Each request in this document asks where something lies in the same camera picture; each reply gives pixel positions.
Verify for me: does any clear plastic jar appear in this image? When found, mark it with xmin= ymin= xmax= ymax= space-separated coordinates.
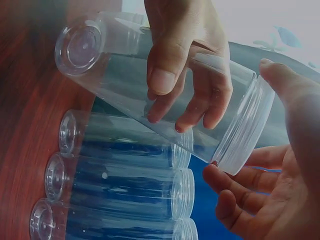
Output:
xmin=58 ymin=109 xmax=195 ymax=169
xmin=29 ymin=197 xmax=199 ymax=240
xmin=54 ymin=23 xmax=276 ymax=176
xmin=44 ymin=152 xmax=196 ymax=219
xmin=94 ymin=10 xmax=151 ymax=56

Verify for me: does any person's right hand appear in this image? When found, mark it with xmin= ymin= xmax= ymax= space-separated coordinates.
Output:
xmin=202 ymin=58 xmax=320 ymax=240

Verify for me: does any person's left hand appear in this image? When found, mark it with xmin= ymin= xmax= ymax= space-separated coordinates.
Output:
xmin=144 ymin=0 xmax=235 ymax=132

